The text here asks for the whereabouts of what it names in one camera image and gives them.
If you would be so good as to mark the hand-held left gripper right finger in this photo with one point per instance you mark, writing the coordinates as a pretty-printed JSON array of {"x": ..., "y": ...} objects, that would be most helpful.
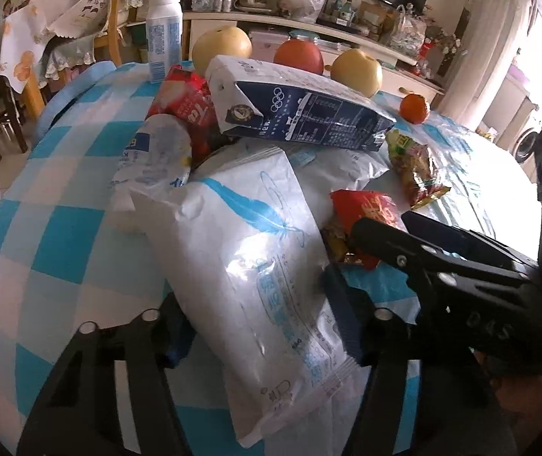
[{"x": 344, "y": 323}]

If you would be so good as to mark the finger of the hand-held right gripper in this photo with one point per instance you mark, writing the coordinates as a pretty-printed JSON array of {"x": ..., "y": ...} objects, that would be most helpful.
[
  {"x": 441, "y": 235},
  {"x": 465, "y": 294}
]

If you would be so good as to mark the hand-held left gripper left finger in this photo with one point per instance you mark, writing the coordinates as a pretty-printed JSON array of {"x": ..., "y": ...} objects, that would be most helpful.
[{"x": 176, "y": 349}]

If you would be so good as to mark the red snack wrapper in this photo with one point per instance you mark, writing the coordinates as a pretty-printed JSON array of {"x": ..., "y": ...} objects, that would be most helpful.
[{"x": 370, "y": 206}]

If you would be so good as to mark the large white blue-feather packet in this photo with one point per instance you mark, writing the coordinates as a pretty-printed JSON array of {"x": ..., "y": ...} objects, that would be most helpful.
[{"x": 252, "y": 256}]

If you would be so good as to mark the white washing machine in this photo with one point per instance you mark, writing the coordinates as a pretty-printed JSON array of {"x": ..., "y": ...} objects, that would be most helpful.
[{"x": 529, "y": 137}]

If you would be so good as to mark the green and red snack packet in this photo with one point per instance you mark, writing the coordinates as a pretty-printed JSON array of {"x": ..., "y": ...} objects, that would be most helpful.
[{"x": 418, "y": 166}]

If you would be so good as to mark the orange tangerine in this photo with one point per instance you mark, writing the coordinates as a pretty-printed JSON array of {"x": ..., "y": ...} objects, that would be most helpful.
[{"x": 414, "y": 108}]

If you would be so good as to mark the white curtain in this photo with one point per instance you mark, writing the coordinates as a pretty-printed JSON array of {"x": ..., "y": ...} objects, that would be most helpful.
[{"x": 494, "y": 42}]

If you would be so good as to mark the blue white checked tablecloth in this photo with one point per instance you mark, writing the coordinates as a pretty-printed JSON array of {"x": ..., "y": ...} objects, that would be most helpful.
[{"x": 62, "y": 209}]

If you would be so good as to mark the yellow pear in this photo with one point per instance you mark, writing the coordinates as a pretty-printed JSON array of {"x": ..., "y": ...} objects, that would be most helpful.
[
  {"x": 221, "y": 47},
  {"x": 358, "y": 73}
]

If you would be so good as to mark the blue and white milk carton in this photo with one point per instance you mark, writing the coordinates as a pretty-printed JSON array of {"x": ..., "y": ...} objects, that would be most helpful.
[{"x": 299, "y": 109}]

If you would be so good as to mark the white crumpled plastic bag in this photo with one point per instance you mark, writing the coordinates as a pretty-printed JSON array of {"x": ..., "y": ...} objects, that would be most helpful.
[{"x": 157, "y": 152}]

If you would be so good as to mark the red apple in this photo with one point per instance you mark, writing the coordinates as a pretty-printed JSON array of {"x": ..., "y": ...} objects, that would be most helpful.
[{"x": 299, "y": 54}]

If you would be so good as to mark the clear plastic bag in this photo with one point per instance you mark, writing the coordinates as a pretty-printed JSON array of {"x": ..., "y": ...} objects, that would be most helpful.
[{"x": 301, "y": 0}]

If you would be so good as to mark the white plastic milk bottle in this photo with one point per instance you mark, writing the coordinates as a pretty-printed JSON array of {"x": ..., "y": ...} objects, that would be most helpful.
[{"x": 164, "y": 33}]

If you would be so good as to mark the light wooden chair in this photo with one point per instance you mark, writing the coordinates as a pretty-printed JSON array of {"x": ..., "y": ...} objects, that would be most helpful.
[{"x": 112, "y": 23}]

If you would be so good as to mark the white mesh food cover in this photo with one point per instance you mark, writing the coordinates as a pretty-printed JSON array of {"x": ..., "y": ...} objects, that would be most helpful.
[{"x": 76, "y": 4}]

